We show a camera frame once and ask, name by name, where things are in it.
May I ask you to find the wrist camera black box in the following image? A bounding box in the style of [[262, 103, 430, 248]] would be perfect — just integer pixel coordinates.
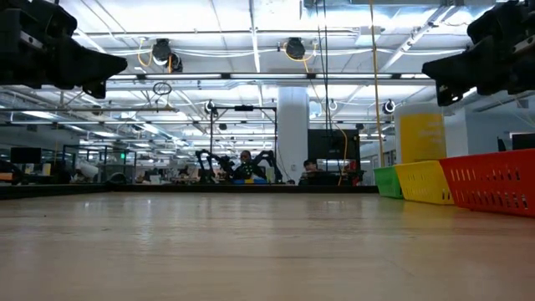
[[466, 0, 535, 43], [24, 0, 79, 38]]

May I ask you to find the white building pillar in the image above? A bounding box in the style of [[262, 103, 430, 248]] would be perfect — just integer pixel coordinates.
[[277, 85, 311, 184]]

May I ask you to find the white and yellow column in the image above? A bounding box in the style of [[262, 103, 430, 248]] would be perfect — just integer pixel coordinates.
[[394, 103, 447, 165]]

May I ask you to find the black ceiling cable reel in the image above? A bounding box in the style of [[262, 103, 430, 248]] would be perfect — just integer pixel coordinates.
[[285, 36, 307, 60], [150, 38, 184, 73]]

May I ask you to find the black metal frame stand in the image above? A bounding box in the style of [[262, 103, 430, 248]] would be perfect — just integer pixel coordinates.
[[207, 104, 279, 184]]

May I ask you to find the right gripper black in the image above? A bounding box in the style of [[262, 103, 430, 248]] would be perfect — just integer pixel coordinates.
[[421, 16, 535, 107]]

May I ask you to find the large black screen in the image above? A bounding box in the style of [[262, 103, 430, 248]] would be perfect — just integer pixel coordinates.
[[308, 128, 362, 186]]

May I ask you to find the green plastic basket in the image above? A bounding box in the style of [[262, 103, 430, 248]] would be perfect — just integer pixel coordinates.
[[373, 166, 405, 200]]

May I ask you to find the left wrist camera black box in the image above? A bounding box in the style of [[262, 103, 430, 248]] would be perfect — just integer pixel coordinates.
[[24, 0, 79, 38]]

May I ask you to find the black computer monitor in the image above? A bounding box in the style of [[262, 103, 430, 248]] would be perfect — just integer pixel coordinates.
[[510, 131, 535, 151], [10, 145, 43, 165]]

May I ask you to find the black table edge rail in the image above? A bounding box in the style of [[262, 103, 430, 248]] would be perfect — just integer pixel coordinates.
[[0, 182, 380, 201]]

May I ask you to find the person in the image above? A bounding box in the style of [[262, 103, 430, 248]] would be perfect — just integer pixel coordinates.
[[298, 158, 325, 186], [232, 149, 268, 181]]

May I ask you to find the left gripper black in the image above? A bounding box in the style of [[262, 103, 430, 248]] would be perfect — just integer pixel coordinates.
[[0, 8, 129, 100]]

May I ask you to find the yellow plastic basket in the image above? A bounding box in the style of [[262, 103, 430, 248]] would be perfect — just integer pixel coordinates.
[[393, 160, 456, 206]]

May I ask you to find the yellow hanging cable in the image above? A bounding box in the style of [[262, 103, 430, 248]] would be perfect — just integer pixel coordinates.
[[367, 0, 385, 168]]

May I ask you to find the red plastic basket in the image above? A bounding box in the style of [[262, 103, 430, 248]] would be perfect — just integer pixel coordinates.
[[438, 148, 535, 218]]

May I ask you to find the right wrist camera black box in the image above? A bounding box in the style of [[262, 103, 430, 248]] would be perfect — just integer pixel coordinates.
[[466, 0, 535, 43]]

